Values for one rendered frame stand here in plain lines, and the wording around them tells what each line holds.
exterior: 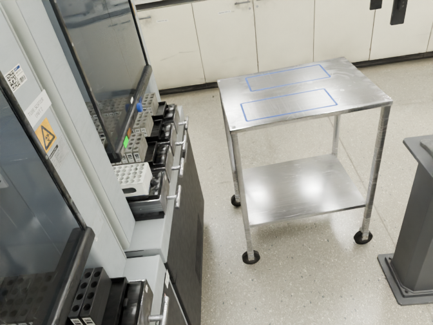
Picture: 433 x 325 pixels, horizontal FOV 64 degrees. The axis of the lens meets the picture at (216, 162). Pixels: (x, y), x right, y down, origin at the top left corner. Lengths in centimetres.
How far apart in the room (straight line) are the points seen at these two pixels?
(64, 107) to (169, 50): 259
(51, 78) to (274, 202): 123
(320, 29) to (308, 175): 180
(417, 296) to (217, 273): 89
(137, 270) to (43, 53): 58
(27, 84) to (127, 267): 55
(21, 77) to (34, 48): 8
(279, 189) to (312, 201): 17
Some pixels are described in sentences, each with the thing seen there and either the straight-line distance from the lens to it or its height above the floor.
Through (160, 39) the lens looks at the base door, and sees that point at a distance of 330.
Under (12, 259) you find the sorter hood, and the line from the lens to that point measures 58.
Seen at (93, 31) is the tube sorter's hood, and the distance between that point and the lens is 99.
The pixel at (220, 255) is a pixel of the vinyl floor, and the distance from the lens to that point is 189.
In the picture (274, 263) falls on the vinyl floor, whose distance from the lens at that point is 183.
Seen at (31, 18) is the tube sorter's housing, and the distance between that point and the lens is 76.
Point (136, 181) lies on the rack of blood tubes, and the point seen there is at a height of 86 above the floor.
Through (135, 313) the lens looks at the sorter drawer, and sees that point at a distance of 82.
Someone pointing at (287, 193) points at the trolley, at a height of 28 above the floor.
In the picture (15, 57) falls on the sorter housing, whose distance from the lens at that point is 68.
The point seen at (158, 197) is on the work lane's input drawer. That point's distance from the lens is 106.
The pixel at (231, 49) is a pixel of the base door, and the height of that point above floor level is 38.
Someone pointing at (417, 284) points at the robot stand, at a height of 10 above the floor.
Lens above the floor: 149
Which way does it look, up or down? 37 degrees down
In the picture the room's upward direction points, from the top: 11 degrees counter-clockwise
